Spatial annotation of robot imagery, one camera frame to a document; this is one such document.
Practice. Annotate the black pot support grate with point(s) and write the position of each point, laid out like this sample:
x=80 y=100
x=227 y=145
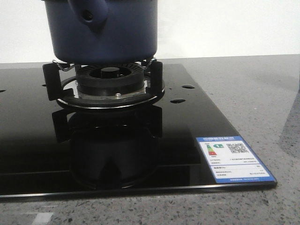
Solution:
x=62 y=86

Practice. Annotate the blue energy rating label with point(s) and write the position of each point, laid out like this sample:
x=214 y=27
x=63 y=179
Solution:
x=231 y=160

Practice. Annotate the dark blue cooking pot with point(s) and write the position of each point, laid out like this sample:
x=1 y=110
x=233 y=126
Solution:
x=95 y=32

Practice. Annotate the black gas burner head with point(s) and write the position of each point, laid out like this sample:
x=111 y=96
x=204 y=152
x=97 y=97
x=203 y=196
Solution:
x=107 y=80

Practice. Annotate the black glass gas stove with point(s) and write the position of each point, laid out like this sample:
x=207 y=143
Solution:
x=49 y=152

